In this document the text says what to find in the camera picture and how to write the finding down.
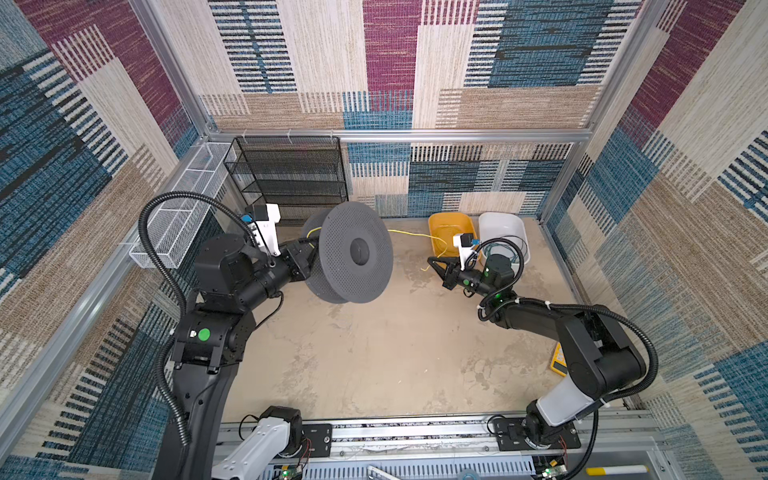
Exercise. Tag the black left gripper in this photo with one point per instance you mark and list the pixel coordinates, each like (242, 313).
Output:
(299, 267)

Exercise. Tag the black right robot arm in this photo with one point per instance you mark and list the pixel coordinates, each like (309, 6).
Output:
(607, 356)

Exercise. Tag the black mesh shelf rack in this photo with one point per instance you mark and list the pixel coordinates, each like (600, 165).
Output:
(302, 176)

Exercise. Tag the dark grey cable spool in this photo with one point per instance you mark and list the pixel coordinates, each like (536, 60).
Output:
(353, 254)

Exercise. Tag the yellow plastic bin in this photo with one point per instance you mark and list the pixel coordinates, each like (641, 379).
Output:
(444, 226)

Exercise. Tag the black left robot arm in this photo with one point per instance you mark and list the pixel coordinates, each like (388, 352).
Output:
(197, 365)

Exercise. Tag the aluminium mounting rail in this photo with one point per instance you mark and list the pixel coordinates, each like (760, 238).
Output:
(619, 445)

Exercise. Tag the white wire mesh tray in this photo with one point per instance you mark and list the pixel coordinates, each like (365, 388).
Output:
(173, 225)

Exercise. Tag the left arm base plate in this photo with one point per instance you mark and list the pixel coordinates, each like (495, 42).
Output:
(315, 442)

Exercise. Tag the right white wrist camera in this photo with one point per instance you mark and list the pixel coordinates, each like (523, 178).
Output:
(466, 245)

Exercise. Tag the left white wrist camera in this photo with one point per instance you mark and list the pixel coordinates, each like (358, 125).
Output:
(262, 220)

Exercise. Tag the yellow handheld device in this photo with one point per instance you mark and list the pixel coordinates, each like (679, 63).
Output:
(558, 363)

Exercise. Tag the white plastic bin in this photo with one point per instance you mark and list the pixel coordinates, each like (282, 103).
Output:
(508, 226)

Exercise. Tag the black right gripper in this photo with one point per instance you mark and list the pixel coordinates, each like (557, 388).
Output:
(451, 272)

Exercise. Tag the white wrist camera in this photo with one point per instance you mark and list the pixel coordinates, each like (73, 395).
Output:
(466, 245)
(262, 220)

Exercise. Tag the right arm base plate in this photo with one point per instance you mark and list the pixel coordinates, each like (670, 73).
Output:
(511, 435)

